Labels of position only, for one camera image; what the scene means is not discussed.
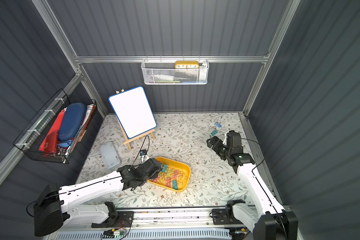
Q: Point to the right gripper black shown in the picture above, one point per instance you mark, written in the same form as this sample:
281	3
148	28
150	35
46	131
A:
214	143

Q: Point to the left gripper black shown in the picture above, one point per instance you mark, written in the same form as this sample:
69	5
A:
155	165

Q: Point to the dark teal binder clip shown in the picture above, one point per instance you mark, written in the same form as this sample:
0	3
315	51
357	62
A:
164	168

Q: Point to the pink binder clip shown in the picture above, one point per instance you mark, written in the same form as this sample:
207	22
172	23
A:
168	182
175	174

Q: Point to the yellow plastic storage box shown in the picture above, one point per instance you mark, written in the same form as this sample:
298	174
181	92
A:
182	179

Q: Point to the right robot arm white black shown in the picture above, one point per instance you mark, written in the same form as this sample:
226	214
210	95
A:
270	221

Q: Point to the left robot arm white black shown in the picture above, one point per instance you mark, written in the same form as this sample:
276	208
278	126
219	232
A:
56	206

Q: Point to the teal binder clip large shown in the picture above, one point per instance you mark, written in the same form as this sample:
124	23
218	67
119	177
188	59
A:
214	132

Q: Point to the pink binder clip in box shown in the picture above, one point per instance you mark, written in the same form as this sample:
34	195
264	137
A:
175	174

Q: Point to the yellow clock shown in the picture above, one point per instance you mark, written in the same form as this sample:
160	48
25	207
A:
187	65

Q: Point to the blue oval case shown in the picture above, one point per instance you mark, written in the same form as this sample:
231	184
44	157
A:
72	120

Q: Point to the red folder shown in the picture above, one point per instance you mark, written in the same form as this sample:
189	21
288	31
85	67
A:
49	144

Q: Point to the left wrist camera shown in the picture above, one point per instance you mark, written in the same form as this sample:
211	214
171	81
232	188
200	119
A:
143	156

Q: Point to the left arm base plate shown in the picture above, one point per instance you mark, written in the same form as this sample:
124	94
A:
122	219

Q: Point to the aluminium front rail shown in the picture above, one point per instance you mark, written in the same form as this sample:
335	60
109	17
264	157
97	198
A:
171	215

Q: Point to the whiteboard with blue frame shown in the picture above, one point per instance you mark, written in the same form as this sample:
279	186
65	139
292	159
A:
132	110

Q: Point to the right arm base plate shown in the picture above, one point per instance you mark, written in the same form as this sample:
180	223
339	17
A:
225	216

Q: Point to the white wire wall basket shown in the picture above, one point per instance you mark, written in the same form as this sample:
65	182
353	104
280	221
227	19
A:
161	72

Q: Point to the black wire side basket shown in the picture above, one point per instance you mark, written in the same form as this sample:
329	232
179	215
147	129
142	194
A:
32	137

